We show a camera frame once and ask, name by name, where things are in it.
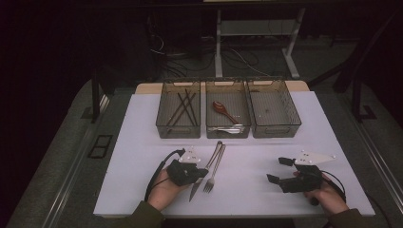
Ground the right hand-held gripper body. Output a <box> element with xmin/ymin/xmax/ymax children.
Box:
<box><xmin>279</xmin><ymin>150</ymin><xmax>336</xmax><ymax>194</ymax></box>

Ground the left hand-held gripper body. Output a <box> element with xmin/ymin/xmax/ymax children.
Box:
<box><xmin>166</xmin><ymin>145</ymin><xmax>202</xmax><ymax>187</ymax></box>

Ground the steel fork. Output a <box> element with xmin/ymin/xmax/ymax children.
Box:
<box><xmin>202</xmin><ymin>144</ymin><xmax>226</xmax><ymax>194</ymax></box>

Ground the steel knife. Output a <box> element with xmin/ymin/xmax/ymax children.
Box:
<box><xmin>188</xmin><ymin>141</ymin><xmax>223</xmax><ymax>202</ymax></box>

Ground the smoky clear plastic bin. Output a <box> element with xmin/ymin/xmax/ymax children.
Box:
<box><xmin>155</xmin><ymin>80</ymin><xmax>202</xmax><ymax>140</ymax></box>
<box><xmin>246</xmin><ymin>79</ymin><xmax>302</xmax><ymax>139</ymax></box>
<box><xmin>205</xmin><ymin>79</ymin><xmax>253</xmax><ymax>140</ymax></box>

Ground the brown wooden chopstick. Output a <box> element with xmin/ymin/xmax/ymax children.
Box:
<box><xmin>166</xmin><ymin>93</ymin><xmax>197</xmax><ymax>126</ymax></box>
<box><xmin>170</xmin><ymin>96</ymin><xmax>195</xmax><ymax>128</ymax></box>

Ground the black chopstick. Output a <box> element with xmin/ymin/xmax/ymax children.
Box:
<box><xmin>177</xmin><ymin>92</ymin><xmax>196</xmax><ymax>126</ymax></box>
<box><xmin>184</xmin><ymin>88</ymin><xmax>199</xmax><ymax>126</ymax></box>

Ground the brown wooden spoon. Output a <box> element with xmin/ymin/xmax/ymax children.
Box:
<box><xmin>212</xmin><ymin>101</ymin><xmax>240</xmax><ymax>125</ymax></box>

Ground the person's left hand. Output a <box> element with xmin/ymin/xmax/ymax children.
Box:
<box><xmin>146</xmin><ymin>169</ymin><xmax>191</xmax><ymax>212</ymax></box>

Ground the person's right hand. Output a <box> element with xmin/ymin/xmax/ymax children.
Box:
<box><xmin>303</xmin><ymin>180</ymin><xmax>350</xmax><ymax>218</ymax></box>

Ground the black metal stand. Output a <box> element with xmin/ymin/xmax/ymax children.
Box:
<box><xmin>351</xmin><ymin>79</ymin><xmax>378</xmax><ymax>124</ymax></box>

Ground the white metal stand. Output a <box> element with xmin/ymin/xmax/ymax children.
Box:
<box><xmin>214</xmin><ymin>9</ymin><xmax>307</xmax><ymax>80</ymax></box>

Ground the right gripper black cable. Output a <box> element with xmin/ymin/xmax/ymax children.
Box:
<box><xmin>321</xmin><ymin>170</ymin><xmax>347</xmax><ymax>203</ymax></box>

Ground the metal table rail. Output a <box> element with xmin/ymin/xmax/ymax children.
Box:
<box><xmin>355</xmin><ymin>123</ymin><xmax>403</xmax><ymax>203</ymax></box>
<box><xmin>41</xmin><ymin>94</ymin><xmax>110</xmax><ymax>228</ymax></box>

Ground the tangle of floor cables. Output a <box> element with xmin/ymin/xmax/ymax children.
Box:
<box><xmin>148</xmin><ymin>15</ymin><xmax>270</xmax><ymax>79</ymax></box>

